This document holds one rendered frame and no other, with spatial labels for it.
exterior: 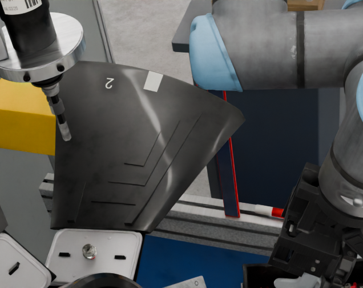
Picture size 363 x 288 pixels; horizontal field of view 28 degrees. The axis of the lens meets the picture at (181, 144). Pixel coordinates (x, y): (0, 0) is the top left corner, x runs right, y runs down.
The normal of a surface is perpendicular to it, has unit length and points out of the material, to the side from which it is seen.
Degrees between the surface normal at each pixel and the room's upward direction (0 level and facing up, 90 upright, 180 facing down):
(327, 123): 90
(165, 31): 0
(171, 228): 90
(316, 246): 17
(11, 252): 62
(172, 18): 0
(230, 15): 42
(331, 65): 78
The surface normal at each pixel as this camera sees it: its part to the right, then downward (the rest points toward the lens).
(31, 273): 0.12, 0.24
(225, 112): 0.32, -0.69
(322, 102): 0.48, 0.55
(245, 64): -0.15, 0.43
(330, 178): -0.93, 0.15
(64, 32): -0.13, -0.72
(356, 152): -0.77, 0.38
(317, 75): -0.11, 0.73
